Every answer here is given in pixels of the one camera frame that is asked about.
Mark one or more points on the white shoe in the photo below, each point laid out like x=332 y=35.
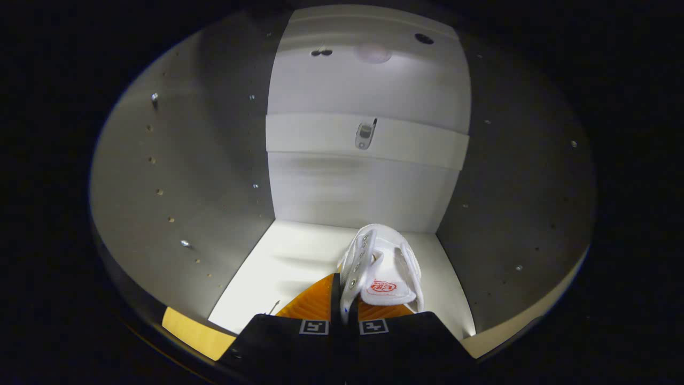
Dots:
x=382 y=267

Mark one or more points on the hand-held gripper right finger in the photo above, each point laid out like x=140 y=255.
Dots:
x=406 y=347

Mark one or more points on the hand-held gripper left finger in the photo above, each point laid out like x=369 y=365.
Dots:
x=335 y=305

